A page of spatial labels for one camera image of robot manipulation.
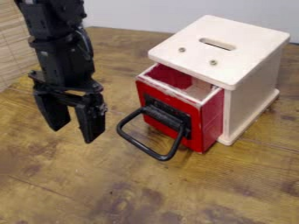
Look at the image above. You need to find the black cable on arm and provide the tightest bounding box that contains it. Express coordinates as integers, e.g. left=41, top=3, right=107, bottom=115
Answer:
left=74, top=25, right=97, bottom=58

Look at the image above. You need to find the black metal drawer handle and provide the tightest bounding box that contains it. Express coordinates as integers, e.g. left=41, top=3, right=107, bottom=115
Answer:
left=117, top=104, right=189, bottom=162

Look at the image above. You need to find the white wooden cabinet box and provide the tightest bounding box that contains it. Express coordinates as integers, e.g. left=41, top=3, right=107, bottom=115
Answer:
left=149, top=15, right=290, bottom=145

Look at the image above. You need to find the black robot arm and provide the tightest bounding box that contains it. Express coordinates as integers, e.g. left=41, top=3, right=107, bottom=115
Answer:
left=14, top=0, right=107, bottom=143

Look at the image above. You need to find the red drawer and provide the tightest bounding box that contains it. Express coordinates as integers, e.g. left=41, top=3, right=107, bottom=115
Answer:
left=135, top=64, right=225, bottom=153

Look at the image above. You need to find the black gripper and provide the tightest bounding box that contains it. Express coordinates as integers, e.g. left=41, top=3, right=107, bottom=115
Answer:
left=29, top=27, right=109, bottom=144

